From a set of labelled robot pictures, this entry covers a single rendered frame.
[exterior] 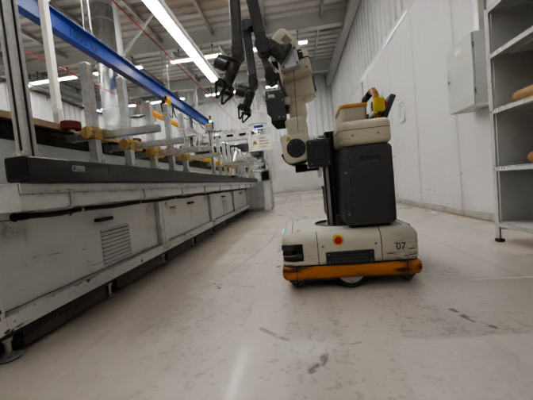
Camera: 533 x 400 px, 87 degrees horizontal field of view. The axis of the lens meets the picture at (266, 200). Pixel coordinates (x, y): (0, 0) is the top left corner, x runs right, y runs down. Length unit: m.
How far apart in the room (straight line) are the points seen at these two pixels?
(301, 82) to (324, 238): 0.86
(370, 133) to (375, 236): 0.49
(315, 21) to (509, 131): 7.14
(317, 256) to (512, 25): 2.04
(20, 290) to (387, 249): 1.55
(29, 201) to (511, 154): 2.63
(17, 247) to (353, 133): 1.49
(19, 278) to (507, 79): 2.89
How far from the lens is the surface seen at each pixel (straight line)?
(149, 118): 1.89
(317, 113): 12.65
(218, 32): 9.24
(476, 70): 3.12
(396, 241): 1.47
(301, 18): 9.08
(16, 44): 1.28
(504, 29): 2.68
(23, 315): 1.45
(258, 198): 6.12
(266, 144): 5.99
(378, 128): 1.48
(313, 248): 1.41
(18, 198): 1.17
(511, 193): 2.54
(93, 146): 1.43
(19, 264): 1.46
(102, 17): 8.27
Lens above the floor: 0.54
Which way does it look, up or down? 3 degrees down
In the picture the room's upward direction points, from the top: 5 degrees counter-clockwise
